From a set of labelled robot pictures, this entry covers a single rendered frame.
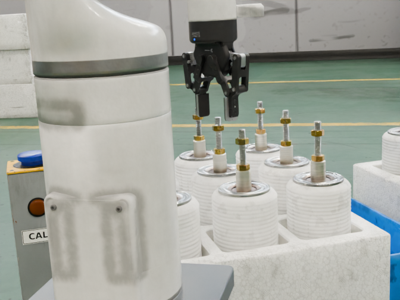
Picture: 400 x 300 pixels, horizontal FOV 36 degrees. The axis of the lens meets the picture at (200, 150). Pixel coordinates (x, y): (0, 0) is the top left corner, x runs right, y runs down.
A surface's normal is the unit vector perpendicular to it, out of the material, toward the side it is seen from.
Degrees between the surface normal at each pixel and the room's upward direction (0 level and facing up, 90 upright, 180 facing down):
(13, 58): 90
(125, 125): 90
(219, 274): 0
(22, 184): 90
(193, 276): 0
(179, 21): 90
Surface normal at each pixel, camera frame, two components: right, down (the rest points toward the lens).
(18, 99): -0.17, 0.22
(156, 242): 0.69, 0.12
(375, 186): -0.96, 0.11
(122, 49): 0.47, 0.19
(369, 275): 0.27, 0.20
